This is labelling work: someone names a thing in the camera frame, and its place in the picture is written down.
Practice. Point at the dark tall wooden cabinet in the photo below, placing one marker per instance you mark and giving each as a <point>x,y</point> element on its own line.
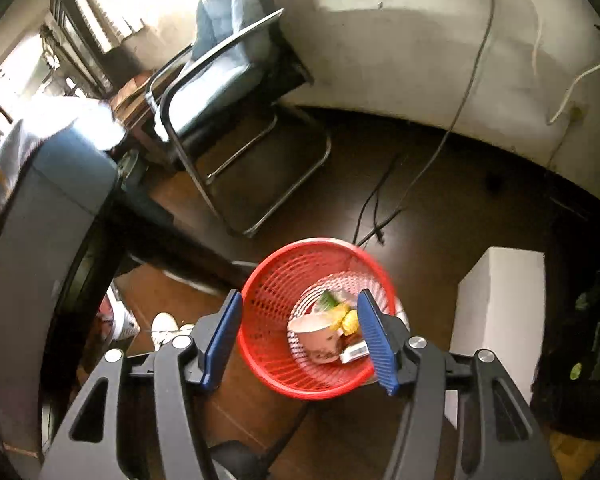
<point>75,35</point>

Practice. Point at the blue cushioned metal chair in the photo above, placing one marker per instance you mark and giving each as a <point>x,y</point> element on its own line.
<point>290,70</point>

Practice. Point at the small white carton box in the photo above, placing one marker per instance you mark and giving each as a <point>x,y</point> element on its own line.
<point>354,352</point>

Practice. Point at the red plastic mesh basket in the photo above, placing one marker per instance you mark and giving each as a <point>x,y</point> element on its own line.
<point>270,300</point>

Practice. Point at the white plastic bucket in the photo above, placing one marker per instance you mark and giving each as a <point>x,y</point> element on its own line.
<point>402,318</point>

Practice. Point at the dark bag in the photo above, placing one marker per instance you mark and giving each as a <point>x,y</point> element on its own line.
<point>580,360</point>

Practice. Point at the green snack wrapper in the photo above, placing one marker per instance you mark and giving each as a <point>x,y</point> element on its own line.
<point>326,301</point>

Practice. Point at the blue chair cushion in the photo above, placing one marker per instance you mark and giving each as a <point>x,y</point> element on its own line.
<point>230,35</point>

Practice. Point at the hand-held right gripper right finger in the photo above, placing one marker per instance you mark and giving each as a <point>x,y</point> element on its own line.
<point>377,340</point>

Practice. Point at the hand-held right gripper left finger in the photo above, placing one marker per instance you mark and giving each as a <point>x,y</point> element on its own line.
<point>220,345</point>

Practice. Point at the beige window curtain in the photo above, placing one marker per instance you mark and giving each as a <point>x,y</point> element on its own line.
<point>105,5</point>

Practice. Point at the yellow plastic knot ornament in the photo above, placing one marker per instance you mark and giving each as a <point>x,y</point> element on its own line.
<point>347,321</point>

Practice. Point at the clear plastic bag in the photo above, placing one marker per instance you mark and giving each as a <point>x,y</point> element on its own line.
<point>345,295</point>

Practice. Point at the white shoe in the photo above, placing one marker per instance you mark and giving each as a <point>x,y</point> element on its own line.
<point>162,325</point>

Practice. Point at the white cardboard box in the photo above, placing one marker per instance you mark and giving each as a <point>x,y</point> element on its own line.
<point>500,310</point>

